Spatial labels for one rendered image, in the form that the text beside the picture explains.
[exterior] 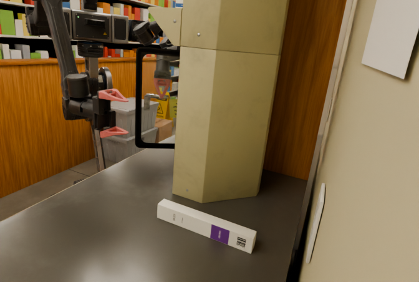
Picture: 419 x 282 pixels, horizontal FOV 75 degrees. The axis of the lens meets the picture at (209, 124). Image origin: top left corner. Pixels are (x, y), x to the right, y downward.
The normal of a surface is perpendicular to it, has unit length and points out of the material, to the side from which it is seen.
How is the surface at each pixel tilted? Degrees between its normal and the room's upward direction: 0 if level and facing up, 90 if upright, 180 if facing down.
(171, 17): 90
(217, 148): 90
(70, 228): 0
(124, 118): 95
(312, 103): 90
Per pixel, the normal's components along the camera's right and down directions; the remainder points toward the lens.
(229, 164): 0.36, 0.30
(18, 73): 0.91, 0.20
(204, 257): 0.09, -0.95
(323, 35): -0.41, 0.23
